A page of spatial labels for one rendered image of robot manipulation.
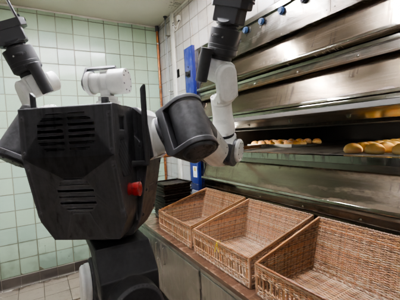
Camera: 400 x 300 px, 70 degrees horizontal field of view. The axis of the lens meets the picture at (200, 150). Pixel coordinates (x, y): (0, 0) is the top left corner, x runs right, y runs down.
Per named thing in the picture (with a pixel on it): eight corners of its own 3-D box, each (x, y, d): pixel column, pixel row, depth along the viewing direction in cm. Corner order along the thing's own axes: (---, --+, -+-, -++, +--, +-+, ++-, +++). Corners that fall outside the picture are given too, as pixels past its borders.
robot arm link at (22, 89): (38, 72, 94) (52, 109, 101) (10, 80, 88) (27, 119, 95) (49, 74, 90) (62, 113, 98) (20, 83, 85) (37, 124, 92)
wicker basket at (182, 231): (208, 216, 257) (206, 186, 256) (249, 233, 209) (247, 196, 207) (158, 228, 233) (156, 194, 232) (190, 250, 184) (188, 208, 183)
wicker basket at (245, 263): (250, 234, 206) (249, 197, 205) (318, 263, 157) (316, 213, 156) (192, 252, 182) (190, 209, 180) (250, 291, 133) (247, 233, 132)
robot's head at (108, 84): (124, 100, 72) (121, 65, 72) (86, 103, 73) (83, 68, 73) (133, 103, 79) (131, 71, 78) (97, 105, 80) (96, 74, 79)
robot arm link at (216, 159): (238, 175, 95) (219, 153, 76) (203, 171, 101) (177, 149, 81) (245, 144, 99) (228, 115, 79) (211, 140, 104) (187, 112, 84)
